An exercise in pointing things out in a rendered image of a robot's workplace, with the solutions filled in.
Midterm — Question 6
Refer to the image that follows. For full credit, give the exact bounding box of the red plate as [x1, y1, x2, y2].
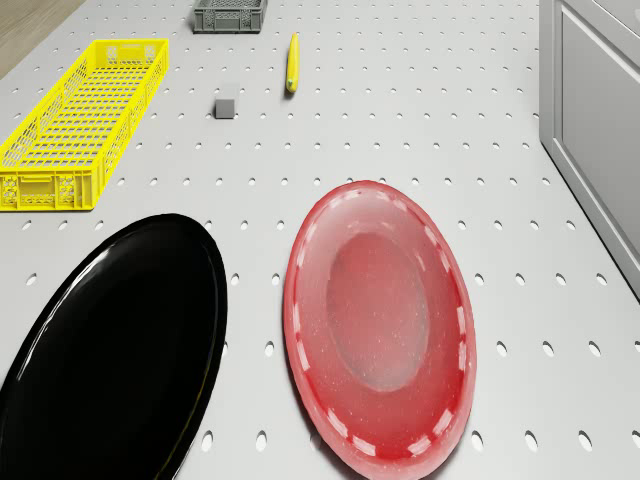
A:
[282, 179, 478, 475]

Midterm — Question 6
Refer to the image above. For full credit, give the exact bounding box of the grey cube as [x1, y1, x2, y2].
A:
[214, 84, 242, 121]

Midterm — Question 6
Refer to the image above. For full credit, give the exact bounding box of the banana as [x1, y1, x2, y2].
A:
[284, 32, 301, 95]

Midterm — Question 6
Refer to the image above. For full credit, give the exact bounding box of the black plate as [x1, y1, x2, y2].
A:
[0, 213, 229, 480]

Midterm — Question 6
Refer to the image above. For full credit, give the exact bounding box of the dark grey basket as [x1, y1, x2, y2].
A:
[192, 0, 269, 35]

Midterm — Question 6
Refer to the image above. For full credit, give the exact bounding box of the yellow basket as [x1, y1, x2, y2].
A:
[0, 38, 170, 212]

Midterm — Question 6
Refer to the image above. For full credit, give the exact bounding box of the white cabinet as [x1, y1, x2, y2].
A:
[538, 0, 640, 304]

